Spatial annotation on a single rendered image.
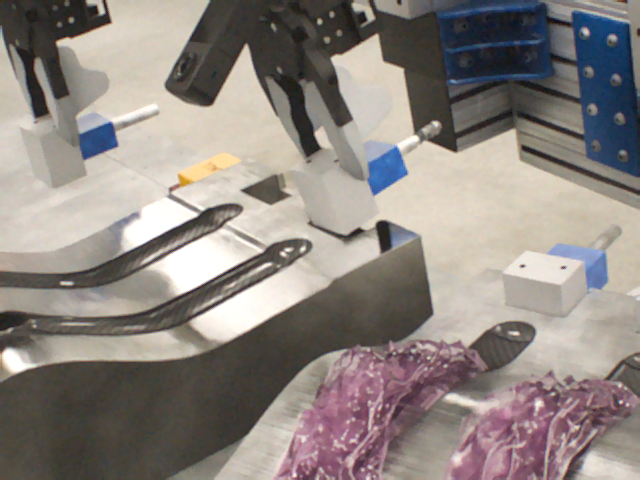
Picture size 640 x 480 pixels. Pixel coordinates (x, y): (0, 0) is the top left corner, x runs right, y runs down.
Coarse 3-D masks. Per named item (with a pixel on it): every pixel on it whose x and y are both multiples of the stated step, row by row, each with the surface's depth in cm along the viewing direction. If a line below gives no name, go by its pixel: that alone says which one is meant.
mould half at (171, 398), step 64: (192, 192) 115; (0, 256) 107; (64, 256) 109; (192, 256) 105; (320, 256) 99; (384, 256) 98; (192, 320) 96; (256, 320) 94; (320, 320) 96; (384, 320) 100; (0, 384) 83; (64, 384) 85; (128, 384) 88; (192, 384) 91; (256, 384) 95; (0, 448) 84; (64, 448) 87; (128, 448) 90; (192, 448) 93
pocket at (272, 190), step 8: (272, 176) 115; (280, 176) 115; (256, 184) 114; (264, 184) 115; (272, 184) 115; (280, 184) 116; (248, 192) 114; (256, 192) 115; (264, 192) 115; (272, 192) 116; (280, 192) 116; (288, 192) 115; (296, 192) 115; (264, 200) 115; (272, 200) 116; (280, 200) 116
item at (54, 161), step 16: (144, 112) 123; (32, 128) 118; (48, 128) 117; (80, 128) 119; (96, 128) 119; (112, 128) 120; (32, 144) 118; (48, 144) 116; (64, 144) 117; (80, 144) 119; (96, 144) 119; (112, 144) 120; (32, 160) 120; (48, 160) 117; (64, 160) 118; (80, 160) 119; (48, 176) 118; (64, 176) 118; (80, 176) 119
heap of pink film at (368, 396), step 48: (336, 384) 78; (384, 384) 78; (432, 384) 79; (528, 384) 74; (576, 384) 77; (336, 432) 76; (384, 432) 76; (480, 432) 71; (528, 432) 71; (576, 432) 71
